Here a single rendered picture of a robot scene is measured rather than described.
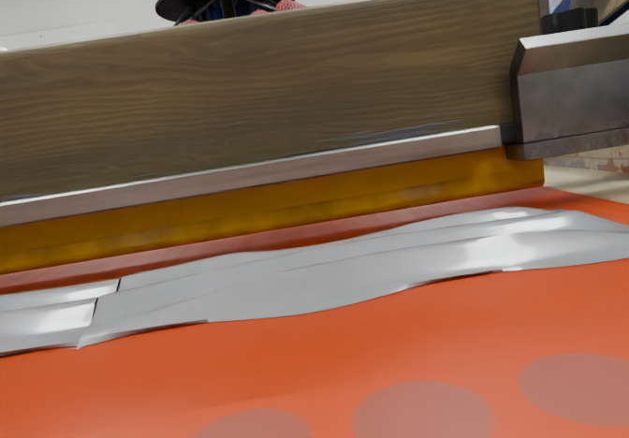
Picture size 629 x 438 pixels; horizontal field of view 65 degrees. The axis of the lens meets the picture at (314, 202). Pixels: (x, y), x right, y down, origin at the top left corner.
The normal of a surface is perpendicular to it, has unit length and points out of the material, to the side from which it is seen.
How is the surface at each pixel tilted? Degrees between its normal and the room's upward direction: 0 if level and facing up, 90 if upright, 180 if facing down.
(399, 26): 90
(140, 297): 34
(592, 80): 90
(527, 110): 90
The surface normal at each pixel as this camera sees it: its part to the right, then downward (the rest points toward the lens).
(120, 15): 0.07, 0.12
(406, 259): -0.11, -0.76
